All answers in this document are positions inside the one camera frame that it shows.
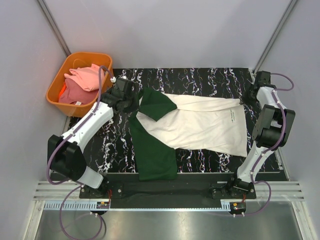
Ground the white green raglan t-shirt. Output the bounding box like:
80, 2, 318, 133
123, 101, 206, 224
128, 88, 247, 181

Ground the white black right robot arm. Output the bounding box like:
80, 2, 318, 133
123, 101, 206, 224
226, 71, 296, 199

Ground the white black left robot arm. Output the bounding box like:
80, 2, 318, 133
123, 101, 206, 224
47, 77, 139, 198

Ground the light pink folded shirt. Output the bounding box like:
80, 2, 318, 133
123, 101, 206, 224
64, 63, 105, 92

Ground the black marble pattern mat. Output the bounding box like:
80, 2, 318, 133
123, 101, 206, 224
84, 67, 254, 182

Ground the orange plastic laundry basket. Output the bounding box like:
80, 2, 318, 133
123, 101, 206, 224
46, 52, 113, 118

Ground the dark pink folded shirt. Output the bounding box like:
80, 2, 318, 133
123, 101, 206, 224
58, 78, 99, 105

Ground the orange garment in basket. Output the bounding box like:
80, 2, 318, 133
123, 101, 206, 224
58, 82, 67, 99

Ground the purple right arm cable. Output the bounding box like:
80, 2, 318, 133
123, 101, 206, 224
212, 72, 295, 217

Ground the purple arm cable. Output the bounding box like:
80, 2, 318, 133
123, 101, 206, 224
46, 65, 117, 237
212, 72, 295, 217

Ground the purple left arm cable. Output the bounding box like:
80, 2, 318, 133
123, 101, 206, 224
46, 65, 117, 237

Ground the aluminium rail frame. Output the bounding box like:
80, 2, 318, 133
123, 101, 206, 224
22, 0, 320, 240

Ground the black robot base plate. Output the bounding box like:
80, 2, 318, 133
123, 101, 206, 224
79, 173, 257, 211

